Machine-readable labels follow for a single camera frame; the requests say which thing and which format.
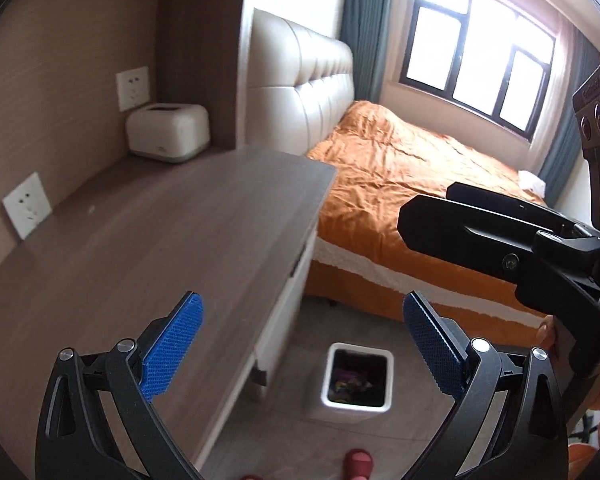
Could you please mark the white wall socket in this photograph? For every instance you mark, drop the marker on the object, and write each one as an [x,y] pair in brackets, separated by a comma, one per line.
[27,205]
[133,88]

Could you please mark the white wall socket lower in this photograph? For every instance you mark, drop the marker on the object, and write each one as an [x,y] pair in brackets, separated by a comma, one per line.
[27,205]

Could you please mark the beige padded headboard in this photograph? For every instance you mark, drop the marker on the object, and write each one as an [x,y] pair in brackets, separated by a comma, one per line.
[300,83]

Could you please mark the white wall socket upper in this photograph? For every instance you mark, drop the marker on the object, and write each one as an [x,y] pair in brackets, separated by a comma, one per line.
[133,88]

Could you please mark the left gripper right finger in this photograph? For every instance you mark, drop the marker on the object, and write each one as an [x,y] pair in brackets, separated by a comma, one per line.
[530,438]

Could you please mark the white square trash bin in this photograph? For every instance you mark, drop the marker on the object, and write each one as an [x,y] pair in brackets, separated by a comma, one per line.
[352,383]

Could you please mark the window with dark frame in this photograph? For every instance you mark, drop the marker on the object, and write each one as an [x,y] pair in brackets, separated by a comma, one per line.
[485,55]

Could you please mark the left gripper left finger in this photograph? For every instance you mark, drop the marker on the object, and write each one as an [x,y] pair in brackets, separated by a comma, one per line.
[74,439]

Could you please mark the teal curtain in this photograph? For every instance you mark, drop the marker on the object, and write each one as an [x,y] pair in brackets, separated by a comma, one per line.
[364,28]

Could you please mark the red slipper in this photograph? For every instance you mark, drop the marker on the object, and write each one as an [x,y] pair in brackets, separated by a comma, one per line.
[357,464]

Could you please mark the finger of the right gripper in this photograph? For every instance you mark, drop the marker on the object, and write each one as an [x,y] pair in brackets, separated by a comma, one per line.
[539,215]
[494,244]

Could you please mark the white bedside drawer cabinet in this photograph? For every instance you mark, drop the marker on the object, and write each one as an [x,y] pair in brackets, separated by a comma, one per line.
[270,346]

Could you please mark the white lace bed sheet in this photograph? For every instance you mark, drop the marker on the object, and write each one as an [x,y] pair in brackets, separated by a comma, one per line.
[333,255]

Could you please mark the white tissue box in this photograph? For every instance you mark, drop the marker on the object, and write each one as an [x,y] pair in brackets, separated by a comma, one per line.
[169,132]

